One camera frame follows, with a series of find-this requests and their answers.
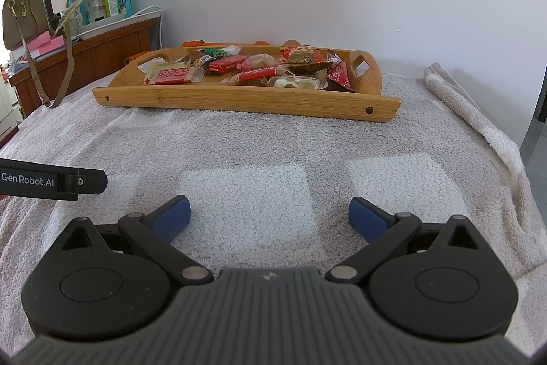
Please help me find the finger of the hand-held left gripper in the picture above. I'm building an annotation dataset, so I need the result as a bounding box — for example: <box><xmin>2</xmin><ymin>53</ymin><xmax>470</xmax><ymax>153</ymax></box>
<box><xmin>79</xmin><ymin>168</ymin><xmax>108</xmax><ymax>195</ymax></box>

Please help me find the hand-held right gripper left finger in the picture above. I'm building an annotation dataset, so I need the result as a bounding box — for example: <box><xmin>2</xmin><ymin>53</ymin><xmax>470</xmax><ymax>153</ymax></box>
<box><xmin>60</xmin><ymin>195</ymin><xmax>214</xmax><ymax>285</ymax></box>

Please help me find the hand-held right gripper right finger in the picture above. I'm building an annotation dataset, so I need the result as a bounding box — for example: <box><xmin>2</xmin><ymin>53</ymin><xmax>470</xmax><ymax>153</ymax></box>
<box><xmin>327</xmin><ymin>196</ymin><xmax>483</xmax><ymax>285</ymax></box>

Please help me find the red patterned snack packet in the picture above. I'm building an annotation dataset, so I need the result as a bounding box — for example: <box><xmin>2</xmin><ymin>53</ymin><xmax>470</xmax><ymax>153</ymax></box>
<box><xmin>143</xmin><ymin>66</ymin><xmax>205</xmax><ymax>86</ymax></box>

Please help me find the wooden tray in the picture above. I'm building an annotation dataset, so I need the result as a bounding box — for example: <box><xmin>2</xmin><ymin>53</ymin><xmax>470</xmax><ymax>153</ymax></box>
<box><xmin>93</xmin><ymin>45</ymin><xmax>402</xmax><ymax>124</ymax></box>

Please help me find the small red triangular packet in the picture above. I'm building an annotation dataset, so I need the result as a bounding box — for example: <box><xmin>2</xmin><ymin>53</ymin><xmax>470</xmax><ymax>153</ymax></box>
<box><xmin>325</xmin><ymin>51</ymin><xmax>353</xmax><ymax>93</ymax></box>

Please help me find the clear nougat candy packet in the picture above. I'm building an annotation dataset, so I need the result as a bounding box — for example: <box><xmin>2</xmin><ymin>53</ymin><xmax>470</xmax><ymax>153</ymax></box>
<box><xmin>266</xmin><ymin>75</ymin><xmax>328</xmax><ymax>91</ymax></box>

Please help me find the dark red bar packet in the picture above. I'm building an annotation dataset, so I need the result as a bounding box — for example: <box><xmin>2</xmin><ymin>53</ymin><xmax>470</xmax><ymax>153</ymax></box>
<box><xmin>208</xmin><ymin>55</ymin><xmax>249</xmax><ymax>74</ymax></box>

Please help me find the red sausage stick packet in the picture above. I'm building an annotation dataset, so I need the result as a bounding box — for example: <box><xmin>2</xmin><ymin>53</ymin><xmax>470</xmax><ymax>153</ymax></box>
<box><xmin>220</xmin><ymin>66</ymin><xmax>288</xmax><ymax>86</ymax></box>

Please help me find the red gold snack packet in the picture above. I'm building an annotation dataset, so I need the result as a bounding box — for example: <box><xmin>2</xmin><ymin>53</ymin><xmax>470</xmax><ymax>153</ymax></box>
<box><xmin>282</xmin><ymin>46</ymin><xmax>328</xmax><ymax>66</ymax></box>

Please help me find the clear round pastry packet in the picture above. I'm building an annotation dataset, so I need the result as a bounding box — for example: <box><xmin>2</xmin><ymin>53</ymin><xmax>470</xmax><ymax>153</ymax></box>
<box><xmin>248</xmin><ymin>54</ymin><xmax>278</xmax><ymax>68</ymax></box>

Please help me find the brown wooden cabinet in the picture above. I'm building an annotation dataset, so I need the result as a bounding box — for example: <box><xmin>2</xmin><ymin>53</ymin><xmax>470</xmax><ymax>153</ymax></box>
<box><xmin>9</xmin><ymin>18</ymin><xmax>157</xmax><ymax>120</ymax></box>

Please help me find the pink box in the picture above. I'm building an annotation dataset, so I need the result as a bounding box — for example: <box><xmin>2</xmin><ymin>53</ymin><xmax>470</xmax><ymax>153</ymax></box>
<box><xmin>23</xmin><ymin>30</ymin><xmax>69</xmax><ymax>60</ymax></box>

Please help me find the glass jar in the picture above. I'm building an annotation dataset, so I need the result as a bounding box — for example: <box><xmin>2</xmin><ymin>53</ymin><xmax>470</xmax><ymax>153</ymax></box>
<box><xmin>88</xmin><ymin>0</ymin><xmax>107</xmax><ymax>24</ymax></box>

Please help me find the small blue bottle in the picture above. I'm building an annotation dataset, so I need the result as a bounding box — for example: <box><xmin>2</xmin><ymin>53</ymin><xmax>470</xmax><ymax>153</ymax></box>
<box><xmin>65</xmin><ymin>0</ymin><xmax>84</xmax><ymax>26</ymax></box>

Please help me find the grey bag strap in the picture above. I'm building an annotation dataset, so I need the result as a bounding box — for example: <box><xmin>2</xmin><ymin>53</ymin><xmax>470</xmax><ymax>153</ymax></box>
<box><xmin>2</xmin><ymin>0</ymin><xmax>75</xmax><ymax>109</ymax></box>

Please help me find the white cable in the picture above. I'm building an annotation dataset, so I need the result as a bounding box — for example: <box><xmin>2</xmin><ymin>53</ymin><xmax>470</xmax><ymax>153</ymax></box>
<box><xmin>128</xmin><ymin>5</ymin><xmax>165</xmax><ymax>49</ymax></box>

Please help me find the orange rope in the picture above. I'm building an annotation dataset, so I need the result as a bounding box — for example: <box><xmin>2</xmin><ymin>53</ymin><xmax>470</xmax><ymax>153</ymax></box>
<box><xmin>124</xmin><ymin>40</ymin><xmax>270</xmax><ymax>64</ymax></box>

